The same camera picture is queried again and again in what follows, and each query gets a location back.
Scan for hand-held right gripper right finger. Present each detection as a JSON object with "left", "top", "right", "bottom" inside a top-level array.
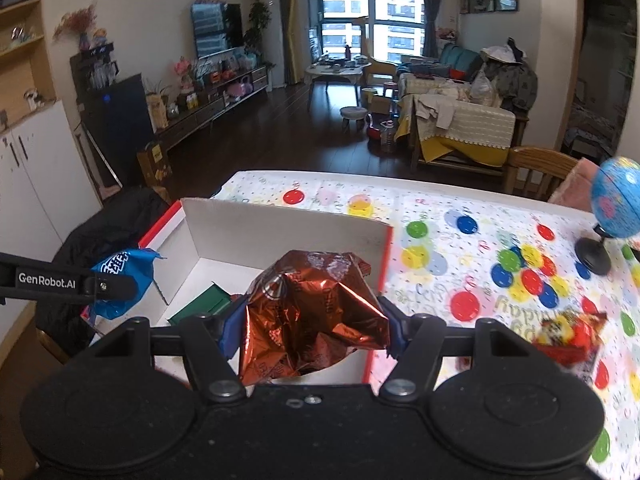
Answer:
[{"left": 377, "top": 294, "right": 543, "bottom": 403}]

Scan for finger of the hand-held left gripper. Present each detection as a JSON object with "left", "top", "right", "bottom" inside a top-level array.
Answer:
[{"left": 82, "top": 272, "right": 138, "bottom": 302}]

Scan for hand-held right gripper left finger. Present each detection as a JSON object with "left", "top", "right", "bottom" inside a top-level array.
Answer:
[{"left": 92, "top": 294, "right": 251, "bottom": 403}]

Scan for blue snack packet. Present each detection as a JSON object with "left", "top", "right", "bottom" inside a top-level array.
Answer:
[{"left": 89, "top": 249, "right": 166, "bottom": 321}]

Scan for green snack packet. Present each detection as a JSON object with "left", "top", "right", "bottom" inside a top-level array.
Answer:
[{"left": 166, "top": 282, "right": 233, "bottom": 328}]

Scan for copper foil snack packet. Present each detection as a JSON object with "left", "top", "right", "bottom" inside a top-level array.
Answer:
[{"left": 239, "top": 250, "right": 392, "bottom": 387}]

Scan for red cardboard box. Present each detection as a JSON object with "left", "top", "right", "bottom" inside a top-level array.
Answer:
[{"left": 80, "top": 197, "right": 396, "bottom": 386}]

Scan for red yellow snack packet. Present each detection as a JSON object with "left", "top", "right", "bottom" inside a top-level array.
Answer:
[{"left": 531, "top": 310, "right": 608, "bottom": 383}]

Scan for black jacket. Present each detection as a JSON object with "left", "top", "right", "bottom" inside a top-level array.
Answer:
[{"left": 37, "top": 186, "right": 171, "bottom": 356}]

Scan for balloon print tablecloth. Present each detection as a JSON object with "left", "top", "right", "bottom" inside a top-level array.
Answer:
[{"left": 212, "top": 170, "right": 640, "bottom": 480}]

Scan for white cabinet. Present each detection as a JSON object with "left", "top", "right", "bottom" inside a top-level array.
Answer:
[{"left": 0, "top": 100, "right": 103, "bottom": 333}]

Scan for tv cabinet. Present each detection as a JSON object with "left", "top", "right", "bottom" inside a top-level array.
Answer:
[{"left": 155, "top": 62, "right": 273, "bottom": 153}]

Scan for small round stool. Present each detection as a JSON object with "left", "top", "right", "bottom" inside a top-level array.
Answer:
[{"left": 340, "top": 106, "right": 368, "bottom": 133}]

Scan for wooden chair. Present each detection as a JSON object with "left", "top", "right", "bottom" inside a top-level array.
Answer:
[{"left": 504, "top": 146, "right": 581, "bottom": 201}]

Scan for pink cushion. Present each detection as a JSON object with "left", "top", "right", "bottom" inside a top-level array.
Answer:
[{"left": 547, "top": 157, "right": 601, "bottom": 213}]

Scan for white plastic bag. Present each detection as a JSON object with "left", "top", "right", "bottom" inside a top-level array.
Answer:
[{"left": 470, "top": 70, "right": 503, "bottom": 106}]

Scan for dried flower vase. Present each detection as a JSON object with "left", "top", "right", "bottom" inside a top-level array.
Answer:
[{"left": 52, "top": 4, "right": 98, "bottom": 51}]

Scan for blue desk globe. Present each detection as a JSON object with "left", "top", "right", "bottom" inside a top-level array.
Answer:
[{"left": 574, "top": 156, "right": 640, "bottom": 277}]

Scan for yellow armchair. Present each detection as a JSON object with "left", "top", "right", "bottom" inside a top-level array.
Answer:
[{"left": 357, "top": 15, "right": 398, "bottom": 86}]

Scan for coffee table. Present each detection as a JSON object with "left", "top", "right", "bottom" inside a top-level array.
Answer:
[{"left": 304, "top": 57, "right": 373, "bottom": 111}]

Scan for television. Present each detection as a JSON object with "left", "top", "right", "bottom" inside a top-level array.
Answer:
[{"left": 190, "top": 2, "right": 245, "bottom": 58}]

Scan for pile of clothes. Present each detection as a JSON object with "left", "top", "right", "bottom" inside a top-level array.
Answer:
[{"left": 480, "top": 37, "right": 538, "bottom": 111}]

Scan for teal sofa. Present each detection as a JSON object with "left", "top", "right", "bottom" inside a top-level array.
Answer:
[{"left": 437, "top": 42, "right": 486, "bottom": 81}]

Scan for white standing air conditioner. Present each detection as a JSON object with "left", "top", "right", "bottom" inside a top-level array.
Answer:
[{"left": 260, "top": 0, "right": 291, "bottom": 92}]

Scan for green houseplant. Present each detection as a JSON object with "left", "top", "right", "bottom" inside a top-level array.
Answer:
[{"left": 244, "top": 0, "right": 273, "bottom": 56}]

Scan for window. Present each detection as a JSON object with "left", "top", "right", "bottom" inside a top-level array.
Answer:
[{"left": 310, "top": 0, "right": 426, "bottom": 63}]

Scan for wooden wall shelf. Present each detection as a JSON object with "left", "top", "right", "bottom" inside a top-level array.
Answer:
[{"left": 0, "top": 0, "right": 58, "bottom": 126}]

